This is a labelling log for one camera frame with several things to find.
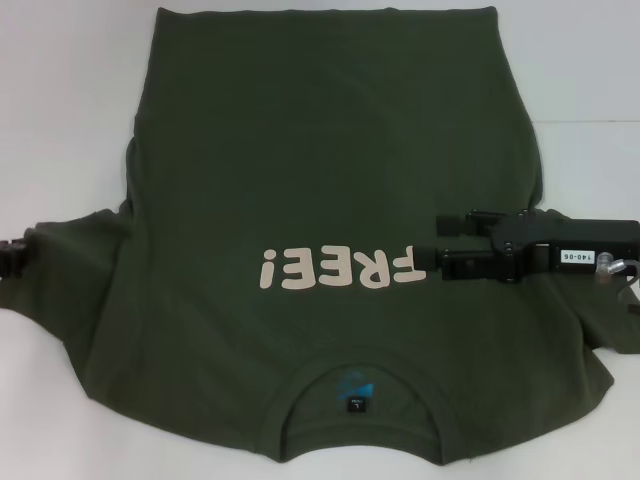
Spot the right gripper cable with plug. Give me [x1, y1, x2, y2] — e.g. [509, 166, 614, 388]
[595, 251, 640, 316]

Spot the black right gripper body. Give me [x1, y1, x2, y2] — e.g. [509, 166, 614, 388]
[491, 212, 640, 286]

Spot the dark green FREE T-shirt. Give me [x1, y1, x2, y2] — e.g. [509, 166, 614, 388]
[0, 4, 640, 454]

